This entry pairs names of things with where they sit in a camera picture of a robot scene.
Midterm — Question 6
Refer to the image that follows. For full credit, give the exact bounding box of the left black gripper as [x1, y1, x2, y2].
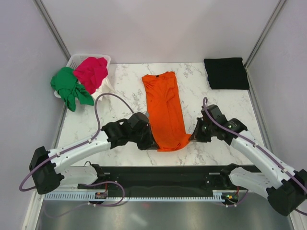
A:
[130, 124, 159, 150]

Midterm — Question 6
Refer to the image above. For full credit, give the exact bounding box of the orange t shirt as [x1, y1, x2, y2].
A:
[142, 71, 190, 152]

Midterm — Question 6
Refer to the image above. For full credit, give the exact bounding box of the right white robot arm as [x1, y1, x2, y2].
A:
[190, 104, 307, 216]

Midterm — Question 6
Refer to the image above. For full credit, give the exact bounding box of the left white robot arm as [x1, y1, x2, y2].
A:
[29, 112, 159, 195]

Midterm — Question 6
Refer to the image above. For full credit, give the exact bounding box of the white t shirt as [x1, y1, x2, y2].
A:
[91, 76, 115, 100]

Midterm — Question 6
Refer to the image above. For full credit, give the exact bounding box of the folded black t shirt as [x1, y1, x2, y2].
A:
[204, 57, 250, 90]

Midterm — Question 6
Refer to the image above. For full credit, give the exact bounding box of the red t shirt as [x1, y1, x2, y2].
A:
[73, 57, 108, 94]

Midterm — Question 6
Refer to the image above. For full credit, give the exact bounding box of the green t shirt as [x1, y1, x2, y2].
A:
[50, 67, 94, 112]

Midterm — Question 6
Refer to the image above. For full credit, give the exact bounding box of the white laundry basket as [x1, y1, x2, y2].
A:
[54, 54, 112, 99]

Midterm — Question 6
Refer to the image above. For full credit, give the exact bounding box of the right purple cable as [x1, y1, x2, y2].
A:
[202, 97, 307, 215]

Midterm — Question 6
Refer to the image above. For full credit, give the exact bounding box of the purple cable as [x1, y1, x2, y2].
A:
[19, 93, 135, 218]
[202, 97, 307, 215]

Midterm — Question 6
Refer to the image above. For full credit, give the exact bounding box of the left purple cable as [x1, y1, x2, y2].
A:
[19, 93, 135, 218]

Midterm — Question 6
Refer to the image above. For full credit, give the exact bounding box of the white slotted cable duct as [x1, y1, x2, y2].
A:
[45, 191, 224, 202]

